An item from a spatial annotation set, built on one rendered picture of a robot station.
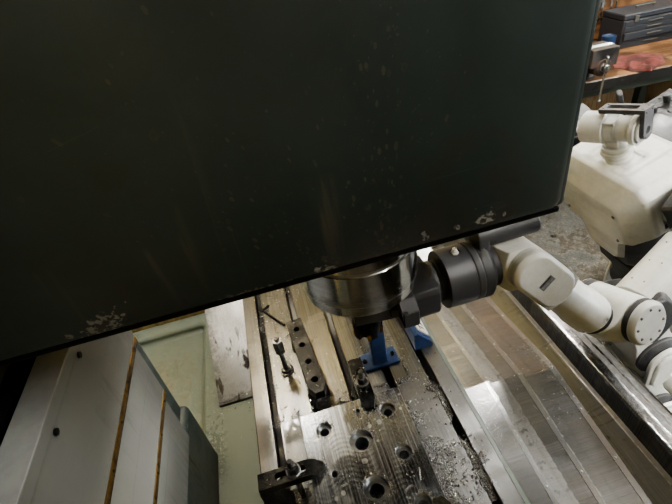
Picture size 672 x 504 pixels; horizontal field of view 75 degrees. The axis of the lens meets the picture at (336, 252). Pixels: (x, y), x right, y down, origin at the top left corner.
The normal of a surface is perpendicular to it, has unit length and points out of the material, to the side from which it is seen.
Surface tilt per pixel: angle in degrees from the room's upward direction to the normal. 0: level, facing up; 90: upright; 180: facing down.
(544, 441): 8
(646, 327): 72
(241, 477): 0
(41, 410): 0
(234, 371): 24
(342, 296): 90
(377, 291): 90
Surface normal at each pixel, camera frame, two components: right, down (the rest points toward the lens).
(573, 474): -0.12, -0.70
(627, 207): -0.78, 0.36
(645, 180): -0.52, -0.62
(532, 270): 0.21, 0.42
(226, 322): -0.04, -0.45
